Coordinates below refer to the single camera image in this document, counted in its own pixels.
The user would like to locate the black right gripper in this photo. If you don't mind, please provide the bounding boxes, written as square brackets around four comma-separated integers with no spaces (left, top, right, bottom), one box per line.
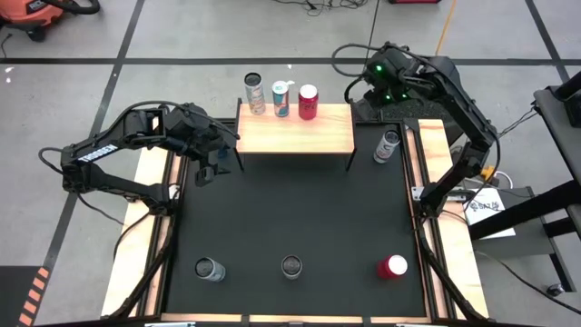
[359,44,412,120]

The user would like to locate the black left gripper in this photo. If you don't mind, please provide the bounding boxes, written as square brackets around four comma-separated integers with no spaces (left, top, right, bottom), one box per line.
[168,103,234,189]

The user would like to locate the Celsius Peach Vibe can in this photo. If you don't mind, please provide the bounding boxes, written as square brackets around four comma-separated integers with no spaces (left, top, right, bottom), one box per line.
[372,129,402,164]

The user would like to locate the red Coca-Cola can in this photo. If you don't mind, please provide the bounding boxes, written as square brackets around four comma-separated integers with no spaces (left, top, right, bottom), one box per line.
[298,84,320,122]

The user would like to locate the silver Celsius can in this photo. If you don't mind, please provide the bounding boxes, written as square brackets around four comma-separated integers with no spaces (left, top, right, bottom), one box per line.
[243,71,267,116]

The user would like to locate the teal and red can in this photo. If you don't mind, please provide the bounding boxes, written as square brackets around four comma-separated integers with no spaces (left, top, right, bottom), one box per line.
[271,79,292,118]

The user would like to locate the Celsius can pineapple print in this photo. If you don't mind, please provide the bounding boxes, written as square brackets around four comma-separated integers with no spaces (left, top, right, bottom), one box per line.
[280,254,304,281]

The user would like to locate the wooden shelf black metal legs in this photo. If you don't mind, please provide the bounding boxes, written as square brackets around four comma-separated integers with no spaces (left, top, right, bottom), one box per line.
[234,97,358,173]

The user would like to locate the red beverage can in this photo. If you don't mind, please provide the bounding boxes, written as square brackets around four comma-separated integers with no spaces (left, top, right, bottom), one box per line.
[376,253,409,281]

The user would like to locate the black table mat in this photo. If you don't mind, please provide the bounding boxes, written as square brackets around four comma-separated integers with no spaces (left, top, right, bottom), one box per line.
[165,120,428,318]

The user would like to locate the white Celsius can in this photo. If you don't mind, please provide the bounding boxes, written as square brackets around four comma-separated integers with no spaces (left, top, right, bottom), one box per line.
[194,256,227,283]

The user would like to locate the light wooden table board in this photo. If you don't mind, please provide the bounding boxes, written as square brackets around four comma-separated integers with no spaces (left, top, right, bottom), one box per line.
[100,145,183,318]
[406,118,490,320]

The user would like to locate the white paper sheet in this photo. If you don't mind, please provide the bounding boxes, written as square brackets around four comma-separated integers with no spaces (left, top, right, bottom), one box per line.
[462,187,517,241]

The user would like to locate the black metal stand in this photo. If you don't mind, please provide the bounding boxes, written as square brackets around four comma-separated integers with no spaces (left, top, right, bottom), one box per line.
[467,70,581,294]

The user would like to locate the orange black striped mat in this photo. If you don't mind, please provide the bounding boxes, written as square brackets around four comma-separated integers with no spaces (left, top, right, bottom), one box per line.
[0,265,52,327]

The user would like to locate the orange shop vacuum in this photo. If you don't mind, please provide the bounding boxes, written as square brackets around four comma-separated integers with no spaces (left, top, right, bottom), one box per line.
[0,0,67,43]

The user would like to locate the thin black cable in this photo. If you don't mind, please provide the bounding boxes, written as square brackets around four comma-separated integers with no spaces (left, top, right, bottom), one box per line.
[364,0,381,61]

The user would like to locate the yellow hanging cable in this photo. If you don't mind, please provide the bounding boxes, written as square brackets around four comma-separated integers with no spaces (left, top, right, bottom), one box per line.
[434,0,458,56]

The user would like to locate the black floor cable bundle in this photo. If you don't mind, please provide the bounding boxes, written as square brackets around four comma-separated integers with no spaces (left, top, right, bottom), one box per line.
[271,0,369,17]

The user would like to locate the black vacuum hose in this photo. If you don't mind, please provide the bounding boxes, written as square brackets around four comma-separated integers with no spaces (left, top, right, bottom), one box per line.
[43,0,102,15]

